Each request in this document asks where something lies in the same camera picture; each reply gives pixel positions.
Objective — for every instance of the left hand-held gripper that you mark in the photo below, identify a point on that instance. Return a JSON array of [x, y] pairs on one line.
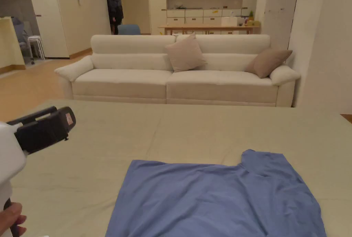
[[11, 149]]

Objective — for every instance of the person's left hand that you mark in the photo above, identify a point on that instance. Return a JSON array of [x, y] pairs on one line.
[[11, 216]]

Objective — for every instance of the stack of white stools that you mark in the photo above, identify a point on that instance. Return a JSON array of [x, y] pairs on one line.
[[36, 45]]

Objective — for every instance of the cream sofa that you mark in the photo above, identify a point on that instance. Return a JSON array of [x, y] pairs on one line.
[[132, 80]]

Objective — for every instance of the blue armchair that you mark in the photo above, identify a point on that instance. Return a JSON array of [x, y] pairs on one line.
[[129, 29]]

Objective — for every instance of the bed with pale green sheet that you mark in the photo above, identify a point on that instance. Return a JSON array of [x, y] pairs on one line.
[[192, 127]]

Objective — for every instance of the beige square cushion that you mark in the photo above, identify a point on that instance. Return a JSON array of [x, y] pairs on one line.
[[184, 54]]

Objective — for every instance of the blue shirt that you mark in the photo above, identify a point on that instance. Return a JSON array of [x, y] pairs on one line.
[[209, 195]]

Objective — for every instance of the brown square cushion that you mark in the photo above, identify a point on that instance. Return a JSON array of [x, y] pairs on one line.
[[268, 61]]

